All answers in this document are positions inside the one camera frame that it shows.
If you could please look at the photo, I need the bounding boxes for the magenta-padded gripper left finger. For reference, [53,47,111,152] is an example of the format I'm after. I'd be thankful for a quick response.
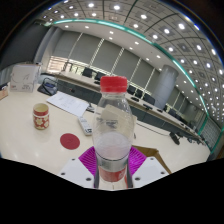
[57,145,100,190]

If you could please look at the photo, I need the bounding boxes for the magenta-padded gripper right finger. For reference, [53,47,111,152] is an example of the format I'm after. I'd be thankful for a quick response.
[125,145,170,190]

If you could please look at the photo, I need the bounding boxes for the clear red-capped water bottle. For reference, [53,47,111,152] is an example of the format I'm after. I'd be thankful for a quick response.
[92,75,135,184]

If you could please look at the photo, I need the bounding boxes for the open brown cardboard box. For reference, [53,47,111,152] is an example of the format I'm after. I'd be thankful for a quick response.
[132,144,173,175]

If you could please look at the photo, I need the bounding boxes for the flat round red coaster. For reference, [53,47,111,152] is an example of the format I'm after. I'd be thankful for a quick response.
[59,132,81,151]

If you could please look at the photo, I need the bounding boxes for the black desk microphone units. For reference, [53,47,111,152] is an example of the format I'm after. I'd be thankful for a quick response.
[129,95,183,146]

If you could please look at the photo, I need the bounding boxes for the red and cream mug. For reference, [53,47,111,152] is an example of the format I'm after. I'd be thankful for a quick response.
[32,102,51,131]

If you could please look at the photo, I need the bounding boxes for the white printed paper sheet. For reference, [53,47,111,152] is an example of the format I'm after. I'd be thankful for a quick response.
[46,91,90,118]

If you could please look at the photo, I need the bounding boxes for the row of black office chairs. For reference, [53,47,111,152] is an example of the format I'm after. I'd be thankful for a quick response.
[81,66,181,118]

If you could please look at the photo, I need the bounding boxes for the large white printed carton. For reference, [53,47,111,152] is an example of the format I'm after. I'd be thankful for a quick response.
[9,63,43,93]

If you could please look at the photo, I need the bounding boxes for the flat brown cardboard sheet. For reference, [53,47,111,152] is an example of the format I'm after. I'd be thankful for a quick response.
[0,85,9,101]

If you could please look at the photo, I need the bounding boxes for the round ceiling lights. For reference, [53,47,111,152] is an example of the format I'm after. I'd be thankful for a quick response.
[39,0,224,134]

